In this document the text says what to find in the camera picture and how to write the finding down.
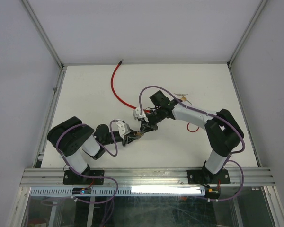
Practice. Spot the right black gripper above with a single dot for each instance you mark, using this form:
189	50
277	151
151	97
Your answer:
146	126

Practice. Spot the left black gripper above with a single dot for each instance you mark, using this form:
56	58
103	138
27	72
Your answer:
129	137

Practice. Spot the small brass padlock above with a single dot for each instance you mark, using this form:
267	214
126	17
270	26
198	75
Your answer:
183	97

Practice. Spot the thick red cable lock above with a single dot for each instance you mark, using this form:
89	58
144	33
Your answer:
126	83

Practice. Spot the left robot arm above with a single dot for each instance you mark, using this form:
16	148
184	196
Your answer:
72	138

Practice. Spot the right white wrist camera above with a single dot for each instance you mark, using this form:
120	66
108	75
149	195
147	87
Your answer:
139	114

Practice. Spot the white slotted cable duct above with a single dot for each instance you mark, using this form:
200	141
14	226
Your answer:
121	191

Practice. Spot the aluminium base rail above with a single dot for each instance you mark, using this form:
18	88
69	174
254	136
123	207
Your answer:
229	177

